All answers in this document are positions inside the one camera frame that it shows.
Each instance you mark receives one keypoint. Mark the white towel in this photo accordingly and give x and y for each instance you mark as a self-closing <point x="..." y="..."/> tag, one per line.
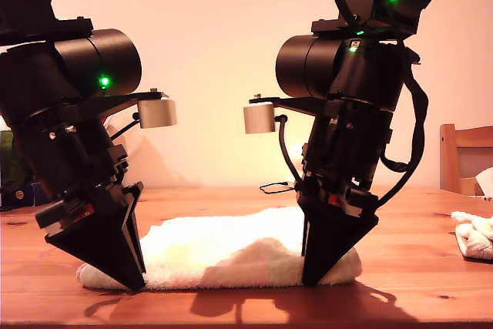
<point x="192" y="252"/>

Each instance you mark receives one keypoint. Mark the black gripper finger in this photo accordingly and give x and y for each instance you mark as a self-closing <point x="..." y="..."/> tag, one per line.
<point x="331" y="244"/>
<point x="136" y="229"/>
<point x="108" y="252"/>
<point x="304" y="232"/>

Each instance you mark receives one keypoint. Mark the beige fluffy tea towel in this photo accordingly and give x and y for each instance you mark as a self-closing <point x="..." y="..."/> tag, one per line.
<point x="475" y="236"/>

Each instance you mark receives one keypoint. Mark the dark blue box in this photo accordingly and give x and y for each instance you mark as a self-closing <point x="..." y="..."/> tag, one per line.
<point x="15" y="196"/>

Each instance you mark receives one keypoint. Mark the wooden chair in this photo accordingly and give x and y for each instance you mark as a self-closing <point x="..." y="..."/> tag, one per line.
<point x="448" y="159"/>

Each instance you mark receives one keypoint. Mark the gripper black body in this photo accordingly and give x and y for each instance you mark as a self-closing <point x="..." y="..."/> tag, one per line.
<point x="77" y="167"/>
<point x="343" y="159"/>

